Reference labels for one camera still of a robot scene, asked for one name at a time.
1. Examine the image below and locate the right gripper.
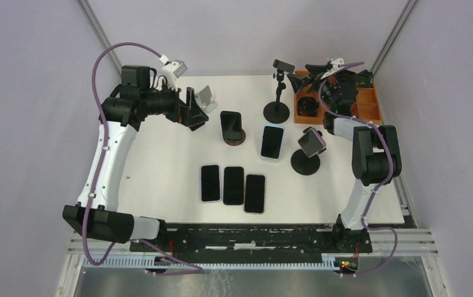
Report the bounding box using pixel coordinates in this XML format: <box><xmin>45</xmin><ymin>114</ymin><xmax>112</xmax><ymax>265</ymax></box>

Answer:
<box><xmin>287</xmin><ymin>64</ymin><xmax>336</xmax><ymax>111</ymax></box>

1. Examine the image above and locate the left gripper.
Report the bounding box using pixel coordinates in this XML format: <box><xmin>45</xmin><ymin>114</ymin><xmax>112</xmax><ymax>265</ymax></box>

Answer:
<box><xmin>141</xmin><ymin>79</ymin><xmax>208</xmax><ymax>127</ymax></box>

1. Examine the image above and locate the silver folding phone stand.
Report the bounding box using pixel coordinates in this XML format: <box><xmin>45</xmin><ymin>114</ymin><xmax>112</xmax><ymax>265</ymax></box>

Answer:
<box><xmin>194</xmin><ymin>85</ymin><xmax>218</xmax><ymax>113</ymax></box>

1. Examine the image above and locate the black lens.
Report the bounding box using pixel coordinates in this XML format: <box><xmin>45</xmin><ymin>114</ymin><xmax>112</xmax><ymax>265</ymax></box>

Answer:
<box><xmin>297</xmin><ymin>96</ymin><xmax>319</xmax><ymax>117</ymax></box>

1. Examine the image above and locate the round wooden phone stand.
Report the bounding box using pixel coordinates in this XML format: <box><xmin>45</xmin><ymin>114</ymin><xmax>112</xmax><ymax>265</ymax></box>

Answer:
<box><xmin>223</xmin><ymin>129</ymin><xmax>246</xmax><ymax>146</ymax></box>

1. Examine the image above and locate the black tall round-base stand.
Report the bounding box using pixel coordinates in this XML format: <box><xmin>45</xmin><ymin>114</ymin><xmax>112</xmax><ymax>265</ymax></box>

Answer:
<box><xmin>263</xmin><ymin>59</ymin><xmax>295</xmax><ymax>124</ymax></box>

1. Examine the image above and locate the black phone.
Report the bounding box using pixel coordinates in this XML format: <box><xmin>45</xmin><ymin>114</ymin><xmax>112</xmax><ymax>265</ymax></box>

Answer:
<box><xmin>222</xmin><ymin>166</ymin><xmax>245</xmax><ymax>205</ymax></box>

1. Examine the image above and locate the purple case phone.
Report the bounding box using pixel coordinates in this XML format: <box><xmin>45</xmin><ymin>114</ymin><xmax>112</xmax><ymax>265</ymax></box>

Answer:
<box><xmin>201</xmin><ymin>165</ymin><xmax>221</xmax><ymax>203</ymax></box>

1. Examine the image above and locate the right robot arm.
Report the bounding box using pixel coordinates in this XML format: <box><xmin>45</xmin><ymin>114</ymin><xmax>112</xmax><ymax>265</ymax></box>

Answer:
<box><xmin>287</xmin><ymin>59</ymin><xmax>402</xmax><ymax>252</ymax></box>

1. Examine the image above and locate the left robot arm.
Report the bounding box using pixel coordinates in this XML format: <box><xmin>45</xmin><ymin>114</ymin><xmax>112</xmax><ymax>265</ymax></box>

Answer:
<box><xmin>62</xmin><ymin>65</ymin><xmax>213</xmax><ymax>252</ymax></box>

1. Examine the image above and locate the light blue case phone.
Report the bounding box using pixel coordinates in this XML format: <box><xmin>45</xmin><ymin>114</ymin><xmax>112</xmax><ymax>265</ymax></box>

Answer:
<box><xmin>260</xmin><ymin>124</ymin><xmax>285</xmax><ymax>160</ymax></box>

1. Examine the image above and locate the white small phone stand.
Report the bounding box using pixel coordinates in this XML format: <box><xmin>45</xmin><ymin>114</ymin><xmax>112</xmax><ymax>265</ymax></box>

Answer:
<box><xmin>261</xmin><ymin>156</ymin><xmax>279</xmax><ymax>163</ymax></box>

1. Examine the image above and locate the black right clamp stand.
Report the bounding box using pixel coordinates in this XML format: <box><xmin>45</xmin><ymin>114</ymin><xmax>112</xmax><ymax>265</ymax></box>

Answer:
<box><xmin>290</xmin><ymin>146</ymin><xmax>321</xmax><ymax>176</ymax></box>

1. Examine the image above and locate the orange compartment tray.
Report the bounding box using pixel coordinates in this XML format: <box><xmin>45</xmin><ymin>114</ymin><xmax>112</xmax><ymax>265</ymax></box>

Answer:
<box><xmin>293</xmin><ymin>70</ymin><xmax>383</xmax><ymax>125</ymax></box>

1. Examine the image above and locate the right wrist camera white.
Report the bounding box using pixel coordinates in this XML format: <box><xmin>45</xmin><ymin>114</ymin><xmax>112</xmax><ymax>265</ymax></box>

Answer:
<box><xmin>321</xmin><ymin>58</ymin><xmax>344</xmax><ymax>79</ymax></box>

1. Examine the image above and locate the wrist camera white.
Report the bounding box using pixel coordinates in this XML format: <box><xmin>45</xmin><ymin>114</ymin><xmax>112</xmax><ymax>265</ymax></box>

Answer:
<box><xmin>162</xmin><ymin>60</ymin><xmax>188</xmax><ymax>91</ymax></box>
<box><xmin>321</xmin><ymin>58</ymin><xmax>344</xmax><ymax>79</ymax></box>

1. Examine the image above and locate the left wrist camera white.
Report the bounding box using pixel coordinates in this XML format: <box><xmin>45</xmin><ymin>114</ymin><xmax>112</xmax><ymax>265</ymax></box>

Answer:
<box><xmin>162</xmin><ymin>60</ymin><xmax>188</xmax><ymax>91</ymax></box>

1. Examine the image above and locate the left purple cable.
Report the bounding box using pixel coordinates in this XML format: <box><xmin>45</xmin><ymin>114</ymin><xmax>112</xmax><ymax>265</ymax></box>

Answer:
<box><xmin>82</xmin><ymin>41</ymin><xmax>168</xmax><ymax>266</ymax></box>

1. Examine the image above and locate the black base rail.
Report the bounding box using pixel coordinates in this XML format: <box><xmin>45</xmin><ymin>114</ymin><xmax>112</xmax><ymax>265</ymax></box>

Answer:
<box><xmin>149</xmin><ymin>223</ymin><xmax>373</xmax><ymax>264</ymax></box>

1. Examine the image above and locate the white cable duct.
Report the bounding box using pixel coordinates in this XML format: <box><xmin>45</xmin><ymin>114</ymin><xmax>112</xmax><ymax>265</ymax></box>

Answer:
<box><xmin>82</xmin><ymin>256</ymin><xmax>342</xmax><ymax>272</ymax></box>

